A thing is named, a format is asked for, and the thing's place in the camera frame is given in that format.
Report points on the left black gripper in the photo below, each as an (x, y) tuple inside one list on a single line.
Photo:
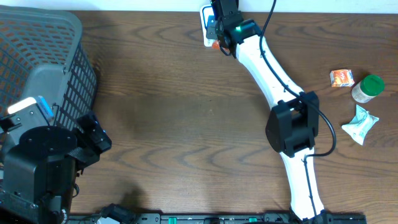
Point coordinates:
[(91, 147)]

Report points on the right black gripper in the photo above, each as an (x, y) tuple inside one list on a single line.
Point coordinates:
[(210, 32)]

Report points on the red chocolate bar wrapper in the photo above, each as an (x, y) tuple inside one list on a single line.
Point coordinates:
[(216, 45)]

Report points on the small orange snack box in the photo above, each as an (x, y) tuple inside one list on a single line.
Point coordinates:
[(342, 78)]

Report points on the green lid jar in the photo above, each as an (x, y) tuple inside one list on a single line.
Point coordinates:
[(368, 88)]

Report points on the white teal wipes packet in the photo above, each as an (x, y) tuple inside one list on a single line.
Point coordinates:
[(359, 126)]

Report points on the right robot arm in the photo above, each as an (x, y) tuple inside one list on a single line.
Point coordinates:
[(293, 122)]

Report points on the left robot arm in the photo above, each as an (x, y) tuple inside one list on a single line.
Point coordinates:
[(40, 170)]

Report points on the grey plastic mesh basket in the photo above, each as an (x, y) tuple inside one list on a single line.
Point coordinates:
[(42, 55)]

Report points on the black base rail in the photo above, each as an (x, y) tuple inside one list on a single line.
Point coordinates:
[(116, 214)]

